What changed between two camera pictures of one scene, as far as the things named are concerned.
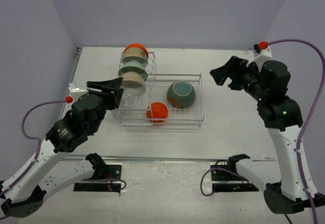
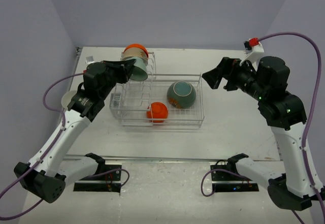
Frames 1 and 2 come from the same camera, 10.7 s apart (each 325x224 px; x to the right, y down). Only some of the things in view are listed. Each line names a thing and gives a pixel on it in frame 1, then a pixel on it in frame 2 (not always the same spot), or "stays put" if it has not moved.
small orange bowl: (157, 112) stays put
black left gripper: (114, 99) → (124, 68)
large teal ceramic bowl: (181, 94) stays put
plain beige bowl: (133, 84) → (67, 97)
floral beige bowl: (134, 53) stays put
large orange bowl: (136, 45) stays put
